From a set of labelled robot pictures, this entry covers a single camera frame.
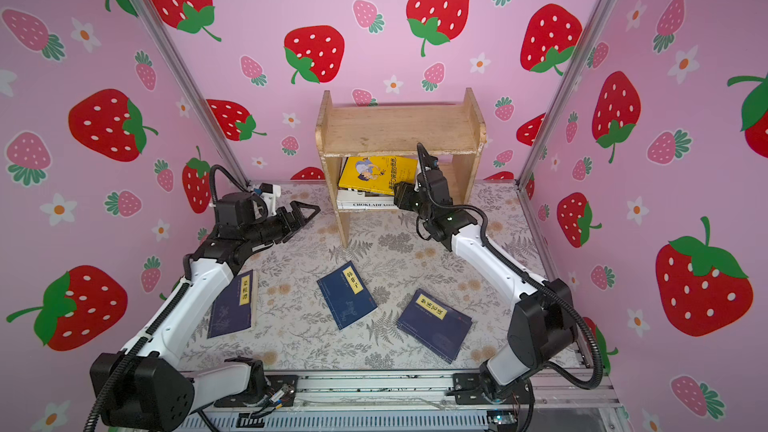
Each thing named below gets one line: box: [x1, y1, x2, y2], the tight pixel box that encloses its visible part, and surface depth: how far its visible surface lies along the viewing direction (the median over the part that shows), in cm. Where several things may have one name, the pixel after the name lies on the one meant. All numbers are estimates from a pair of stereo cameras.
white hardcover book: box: [337, 190, 399, 210], surface depth 85 cm
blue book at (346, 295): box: [317, 260, 379, 330], surface depth 92 cm
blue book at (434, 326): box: [397, 288, 473, 364], surface depth 85 cm
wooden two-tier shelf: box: [315, 88, 487, 247], surface depth 76 cm
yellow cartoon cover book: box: [338, 156, 418, 195], surface depth 88 cm
